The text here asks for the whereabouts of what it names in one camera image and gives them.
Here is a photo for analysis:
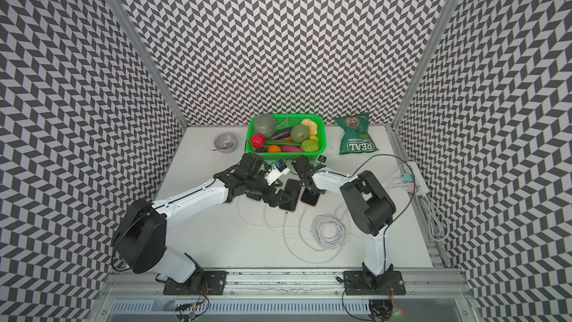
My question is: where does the netted green melon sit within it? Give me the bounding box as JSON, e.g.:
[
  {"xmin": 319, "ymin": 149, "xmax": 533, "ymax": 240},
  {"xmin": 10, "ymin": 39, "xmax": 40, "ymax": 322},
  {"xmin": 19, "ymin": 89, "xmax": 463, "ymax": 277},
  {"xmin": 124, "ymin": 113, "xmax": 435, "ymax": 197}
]
[{"xmin": 253, "ymin": 113, "xmax": 276, "ymax": 139}]

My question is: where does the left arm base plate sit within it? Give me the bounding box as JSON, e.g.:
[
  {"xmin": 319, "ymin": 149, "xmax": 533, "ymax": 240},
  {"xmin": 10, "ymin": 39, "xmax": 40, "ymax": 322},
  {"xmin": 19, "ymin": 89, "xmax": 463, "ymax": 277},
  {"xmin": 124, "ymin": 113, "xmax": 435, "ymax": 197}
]
[{"xmin": 163, "ymin": 270, "xmax": 228, "ymax": 297}]

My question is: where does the purple eggplant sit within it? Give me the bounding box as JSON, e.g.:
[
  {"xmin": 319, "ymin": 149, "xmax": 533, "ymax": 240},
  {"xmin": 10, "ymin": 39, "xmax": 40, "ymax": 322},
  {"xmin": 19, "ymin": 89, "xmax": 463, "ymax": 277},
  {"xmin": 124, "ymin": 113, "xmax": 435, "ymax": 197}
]
[{"xmin": 270, "ymin": 127, "xmax": 292, "ymax": 140}]

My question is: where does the lilac bowl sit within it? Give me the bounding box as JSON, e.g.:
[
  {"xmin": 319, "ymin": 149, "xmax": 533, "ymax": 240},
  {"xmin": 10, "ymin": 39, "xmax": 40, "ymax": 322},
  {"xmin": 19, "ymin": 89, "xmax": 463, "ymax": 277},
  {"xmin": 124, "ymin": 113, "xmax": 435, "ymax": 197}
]
[{"xmin": 213, "ymin": 133, "xmax": 238, "ymax": 154}]

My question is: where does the pale green round fruit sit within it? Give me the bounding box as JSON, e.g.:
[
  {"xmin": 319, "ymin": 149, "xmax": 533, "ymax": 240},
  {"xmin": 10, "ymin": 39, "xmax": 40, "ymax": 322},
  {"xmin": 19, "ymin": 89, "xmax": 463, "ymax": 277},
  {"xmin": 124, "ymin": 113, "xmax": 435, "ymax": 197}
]
[{"xmin": 290, "ymin": 124, "xmax": 310, "ymax": 143}]

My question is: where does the green chips bag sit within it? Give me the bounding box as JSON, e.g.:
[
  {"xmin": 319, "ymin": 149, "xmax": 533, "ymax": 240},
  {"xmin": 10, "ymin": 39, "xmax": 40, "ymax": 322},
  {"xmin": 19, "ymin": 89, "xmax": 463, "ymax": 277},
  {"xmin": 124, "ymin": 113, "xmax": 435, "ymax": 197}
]
[{"xmin": 335, "ymin": 113, "xmax": 378, "ymax": 155}]

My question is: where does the magenta sweet potato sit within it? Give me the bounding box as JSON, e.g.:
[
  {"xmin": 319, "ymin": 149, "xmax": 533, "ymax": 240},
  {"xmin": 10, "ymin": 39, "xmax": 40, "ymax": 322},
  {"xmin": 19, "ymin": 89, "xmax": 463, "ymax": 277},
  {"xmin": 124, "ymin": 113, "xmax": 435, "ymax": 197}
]
[{"xmin": 281, "ymin": 145, "xmax": 302, "ymax": 153}]

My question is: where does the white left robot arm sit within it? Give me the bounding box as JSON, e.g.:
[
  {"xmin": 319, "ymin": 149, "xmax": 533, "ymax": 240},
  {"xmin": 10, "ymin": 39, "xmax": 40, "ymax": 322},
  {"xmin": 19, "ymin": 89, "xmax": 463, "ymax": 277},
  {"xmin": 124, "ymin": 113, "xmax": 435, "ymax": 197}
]
[{"xmin": 110, "ymin": 153, "xmax": 293, "ymax": 285}]

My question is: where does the white charging cables bundle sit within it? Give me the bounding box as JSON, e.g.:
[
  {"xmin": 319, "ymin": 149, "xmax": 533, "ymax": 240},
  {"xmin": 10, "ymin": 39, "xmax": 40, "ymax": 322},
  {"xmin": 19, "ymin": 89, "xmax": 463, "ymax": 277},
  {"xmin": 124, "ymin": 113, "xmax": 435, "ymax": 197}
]
[{"xmin": 235, "ymin": 165, "xmax": 450, "ymax": 265}]

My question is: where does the green plastic basket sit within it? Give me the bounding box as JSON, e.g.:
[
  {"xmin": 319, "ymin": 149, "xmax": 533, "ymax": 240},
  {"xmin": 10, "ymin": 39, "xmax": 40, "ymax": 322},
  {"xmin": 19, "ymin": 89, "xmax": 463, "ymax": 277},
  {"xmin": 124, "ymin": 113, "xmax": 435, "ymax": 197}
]
[{"xmin": 244, "ymin": 113, "xmax": 326, "ymax": 161}]

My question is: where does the teal usb plug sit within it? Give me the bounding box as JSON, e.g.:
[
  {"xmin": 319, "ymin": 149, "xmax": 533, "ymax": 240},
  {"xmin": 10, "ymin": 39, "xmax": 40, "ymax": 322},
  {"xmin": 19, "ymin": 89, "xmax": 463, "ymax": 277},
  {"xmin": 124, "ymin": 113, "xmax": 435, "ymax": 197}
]
[{"xmin": 400, "ymin": 173, "xmax": 415, "ymax": 183}]

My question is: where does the green cabbage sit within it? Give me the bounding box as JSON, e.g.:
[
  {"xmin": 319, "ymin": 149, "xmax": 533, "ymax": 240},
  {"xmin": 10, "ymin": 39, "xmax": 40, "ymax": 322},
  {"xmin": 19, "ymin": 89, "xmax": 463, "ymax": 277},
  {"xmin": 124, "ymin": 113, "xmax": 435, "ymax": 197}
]
[{"xmin": 300, "ymin": 139, "xmax": 320, "ymax": 153}]

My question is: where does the green cucumber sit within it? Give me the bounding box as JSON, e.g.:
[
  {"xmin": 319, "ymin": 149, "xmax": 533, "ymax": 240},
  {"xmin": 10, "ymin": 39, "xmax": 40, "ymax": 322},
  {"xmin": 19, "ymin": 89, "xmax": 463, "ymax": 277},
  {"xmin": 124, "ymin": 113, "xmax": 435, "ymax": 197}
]
[{"xmin": 265, "ymin": 140, "xmax": 301, "ymax": 147}]

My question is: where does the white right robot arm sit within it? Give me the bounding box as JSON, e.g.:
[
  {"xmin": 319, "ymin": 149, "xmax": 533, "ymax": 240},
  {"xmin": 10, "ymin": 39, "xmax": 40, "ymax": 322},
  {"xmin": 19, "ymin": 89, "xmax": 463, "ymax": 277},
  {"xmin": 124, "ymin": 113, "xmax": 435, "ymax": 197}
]
[{"xmin": 293, "ymin": 156, "xmax": 396, "ymax": 277}]

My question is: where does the red strawberry toy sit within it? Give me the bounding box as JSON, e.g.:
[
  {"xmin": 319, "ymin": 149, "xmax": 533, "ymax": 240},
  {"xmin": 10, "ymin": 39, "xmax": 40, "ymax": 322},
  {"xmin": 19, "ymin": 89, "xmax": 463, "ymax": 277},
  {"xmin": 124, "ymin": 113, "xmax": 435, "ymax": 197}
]
[{"xmin": 250, "ymin": 134, "xmax": 265, "ymax": 149}]

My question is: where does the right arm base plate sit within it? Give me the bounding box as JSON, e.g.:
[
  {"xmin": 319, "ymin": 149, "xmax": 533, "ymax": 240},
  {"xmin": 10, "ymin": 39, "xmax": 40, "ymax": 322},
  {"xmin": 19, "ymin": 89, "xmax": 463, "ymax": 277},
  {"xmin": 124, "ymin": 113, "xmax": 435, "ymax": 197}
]
[{"xmin": 342, "ymin": 270, "xmax": 407, "ymax": 296}]

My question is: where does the white usb power strip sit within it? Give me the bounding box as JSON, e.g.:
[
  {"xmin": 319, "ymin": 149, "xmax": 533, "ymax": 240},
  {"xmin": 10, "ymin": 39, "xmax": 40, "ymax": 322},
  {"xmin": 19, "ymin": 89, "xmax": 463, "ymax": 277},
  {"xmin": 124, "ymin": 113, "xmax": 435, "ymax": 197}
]
[{"xmin": 403, "ymin": 162, "xmax": 430, "ymax": 196}]

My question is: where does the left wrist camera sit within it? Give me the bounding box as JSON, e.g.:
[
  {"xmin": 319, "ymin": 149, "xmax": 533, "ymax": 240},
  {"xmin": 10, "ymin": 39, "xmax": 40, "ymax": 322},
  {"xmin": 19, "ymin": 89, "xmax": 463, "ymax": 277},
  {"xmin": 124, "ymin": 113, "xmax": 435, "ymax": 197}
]
[{"xmin": 265, "ymin": 160, "xmax": 290, "ymax": 186}]

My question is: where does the orange pumpkin toy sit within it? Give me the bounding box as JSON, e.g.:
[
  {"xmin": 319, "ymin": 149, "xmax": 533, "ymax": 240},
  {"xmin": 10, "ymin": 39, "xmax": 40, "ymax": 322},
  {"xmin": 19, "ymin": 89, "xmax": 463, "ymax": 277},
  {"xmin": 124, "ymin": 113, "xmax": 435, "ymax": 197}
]
[{"xmin": 268, "ymin": 145, "xmax": 282, "ymax": 153}]

